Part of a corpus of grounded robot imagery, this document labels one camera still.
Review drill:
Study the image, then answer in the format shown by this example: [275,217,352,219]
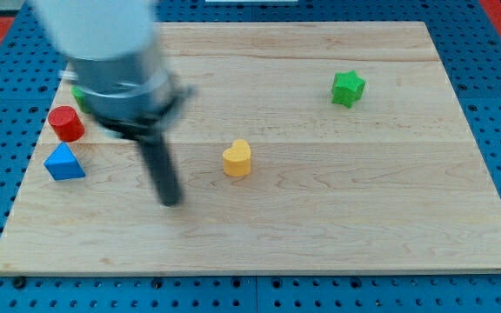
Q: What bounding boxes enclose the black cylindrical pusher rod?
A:
[138,133,183,207]

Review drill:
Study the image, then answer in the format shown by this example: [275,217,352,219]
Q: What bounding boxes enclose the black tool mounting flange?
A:
[93,85,195,141]

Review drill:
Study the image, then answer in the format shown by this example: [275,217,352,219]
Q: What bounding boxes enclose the green block behind arm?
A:
[71,85,90,114]

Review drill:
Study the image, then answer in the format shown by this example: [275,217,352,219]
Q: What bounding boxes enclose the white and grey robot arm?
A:
[32,0,192,206]

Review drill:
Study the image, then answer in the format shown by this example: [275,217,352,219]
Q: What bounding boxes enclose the yellow heart block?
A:
[222,139,251,177]

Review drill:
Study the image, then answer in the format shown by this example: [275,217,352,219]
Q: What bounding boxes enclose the red cylinder block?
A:
[48,106,85,143]

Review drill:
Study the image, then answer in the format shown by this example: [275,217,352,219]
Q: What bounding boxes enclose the blue triangle block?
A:
[43,142,85,181]

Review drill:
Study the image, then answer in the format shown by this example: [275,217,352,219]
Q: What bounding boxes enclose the light wooden board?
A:
[0,22,501,276]

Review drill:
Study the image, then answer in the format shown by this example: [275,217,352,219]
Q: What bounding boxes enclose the green star block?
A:
[331,70,366,109]

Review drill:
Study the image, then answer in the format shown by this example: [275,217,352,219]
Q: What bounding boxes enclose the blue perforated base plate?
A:
[0,0,501,312]

